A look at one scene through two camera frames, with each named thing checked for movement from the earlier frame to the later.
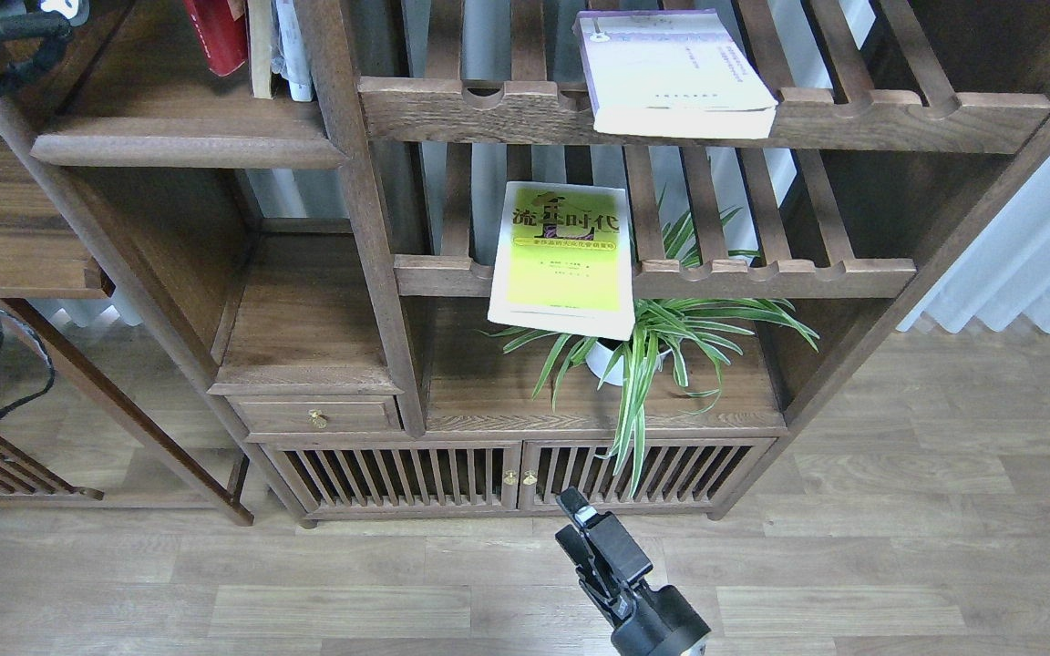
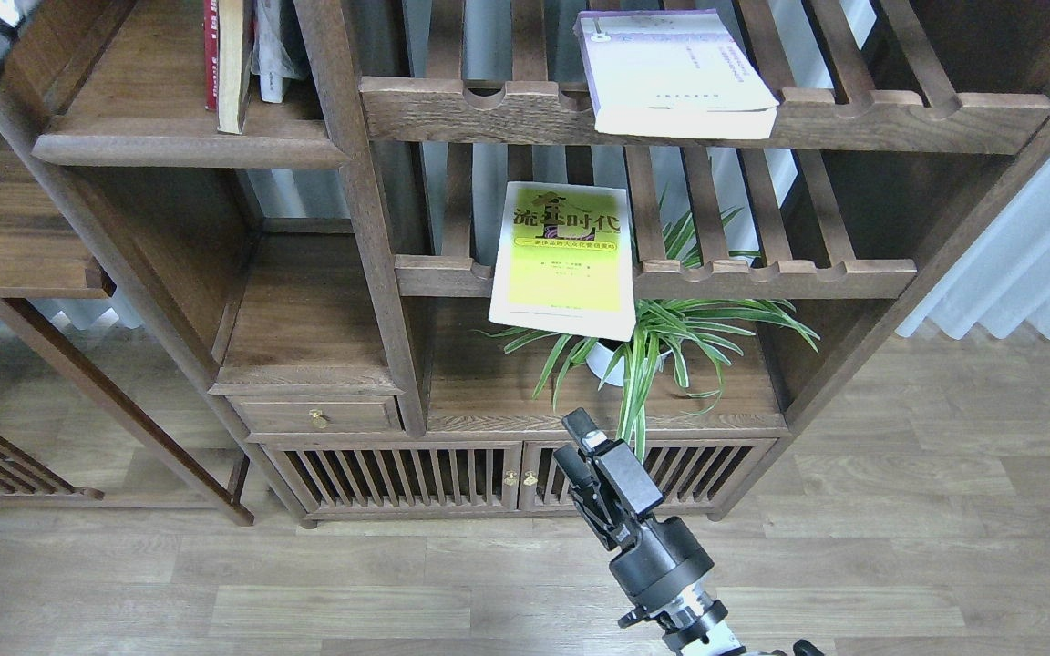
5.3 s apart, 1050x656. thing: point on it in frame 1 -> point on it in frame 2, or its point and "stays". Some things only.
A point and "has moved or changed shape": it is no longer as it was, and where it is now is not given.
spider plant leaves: (668, 333) stays
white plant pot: (599, 358) stays
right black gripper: (660, 623) -> (665, 558)
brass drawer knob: (317, 416) stays
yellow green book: (563, 260) stays
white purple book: (671, 74) stays
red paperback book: (224, 39) has moved or changed shape
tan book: (259, 18) -> (230, 56)
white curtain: (1045, 255) stays
